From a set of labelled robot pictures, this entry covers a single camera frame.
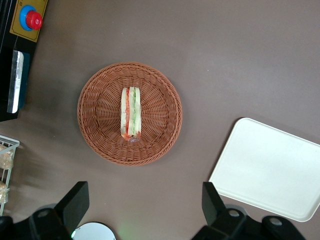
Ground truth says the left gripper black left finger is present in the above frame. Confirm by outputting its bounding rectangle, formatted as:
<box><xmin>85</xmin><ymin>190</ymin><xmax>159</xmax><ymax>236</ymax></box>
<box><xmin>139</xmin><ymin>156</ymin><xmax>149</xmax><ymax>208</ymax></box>
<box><xmin>28</xmin><ymin>181</ymin><xmax>90</xmax><ymax>240</ymax></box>

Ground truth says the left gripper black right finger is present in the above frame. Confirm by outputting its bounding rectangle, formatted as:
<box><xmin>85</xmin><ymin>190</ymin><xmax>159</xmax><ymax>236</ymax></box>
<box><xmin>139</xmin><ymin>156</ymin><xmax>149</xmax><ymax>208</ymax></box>
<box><xmin>192</xmin><ymin>181</ymin><xmax>251</xmax><ymax>240</ymax></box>

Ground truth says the triangle sandwich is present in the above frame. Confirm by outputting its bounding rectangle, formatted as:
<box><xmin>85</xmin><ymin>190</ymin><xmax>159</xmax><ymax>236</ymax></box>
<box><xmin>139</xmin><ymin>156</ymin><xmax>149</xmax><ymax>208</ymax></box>
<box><xmin>120</xmin><ymin>85</ymin><xmax>143</xmax><ymax>143</ymax></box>

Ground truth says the cream plastic tray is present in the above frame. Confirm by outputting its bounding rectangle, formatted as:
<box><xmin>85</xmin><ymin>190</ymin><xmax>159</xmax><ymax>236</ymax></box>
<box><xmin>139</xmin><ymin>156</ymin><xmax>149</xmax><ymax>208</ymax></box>
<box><xmin>208</xmin><ymin>117</ymin><xmax>320</xmax><ymax>223</ymax></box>

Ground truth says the round brown wicker basket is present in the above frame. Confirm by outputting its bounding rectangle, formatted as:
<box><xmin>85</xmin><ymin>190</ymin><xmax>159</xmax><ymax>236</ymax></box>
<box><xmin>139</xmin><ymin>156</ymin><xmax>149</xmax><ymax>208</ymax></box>
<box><xmin>77</xmin><ymin>61</ymin><xmax>183</xmax><ymax>167</ymax></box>

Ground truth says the clear bagged rice snack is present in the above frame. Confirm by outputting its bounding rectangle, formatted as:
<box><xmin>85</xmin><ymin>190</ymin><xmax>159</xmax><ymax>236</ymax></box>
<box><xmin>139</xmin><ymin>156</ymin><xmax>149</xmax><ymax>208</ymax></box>
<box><xmin>0</xmin><ymin>181</ymin><xmax>10</xmax><ymax>204</ymax></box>
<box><xmin>0</xmin><ymin>143</ymin><xmax>15</xmax><ymax>170</ymax></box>

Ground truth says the black appliance with yellow panel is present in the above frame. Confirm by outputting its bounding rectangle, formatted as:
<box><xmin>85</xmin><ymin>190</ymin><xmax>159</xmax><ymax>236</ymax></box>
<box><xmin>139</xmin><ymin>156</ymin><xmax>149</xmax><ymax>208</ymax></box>
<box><xmin>0</xmin><ymin>0</ymin><xmax>50</xmax><ymax>123</ymax></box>

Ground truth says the red emergency stop button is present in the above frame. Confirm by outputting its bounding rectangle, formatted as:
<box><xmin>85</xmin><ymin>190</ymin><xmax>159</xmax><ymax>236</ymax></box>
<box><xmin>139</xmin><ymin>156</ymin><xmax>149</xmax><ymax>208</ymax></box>
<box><xmin>19</xmin><ymin>5</ymin><xmax>44</xmax><ymax>32</ymax></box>

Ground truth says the white wire rack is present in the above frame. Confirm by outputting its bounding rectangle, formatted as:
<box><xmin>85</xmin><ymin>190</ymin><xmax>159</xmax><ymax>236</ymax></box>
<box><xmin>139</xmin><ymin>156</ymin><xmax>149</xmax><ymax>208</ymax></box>
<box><xmin>0</xmin><ymin>134</ymin><xmax>21</xmax><ymax>216</ymax></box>

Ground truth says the silver metal handle bar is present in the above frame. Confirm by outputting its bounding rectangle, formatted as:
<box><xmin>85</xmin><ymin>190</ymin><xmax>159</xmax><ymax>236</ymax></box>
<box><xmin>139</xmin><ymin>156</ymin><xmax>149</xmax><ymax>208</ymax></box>
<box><xmin>6</xmin><ymin>49</ymin><xmax>25</xmax><ymax>114</ymax></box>

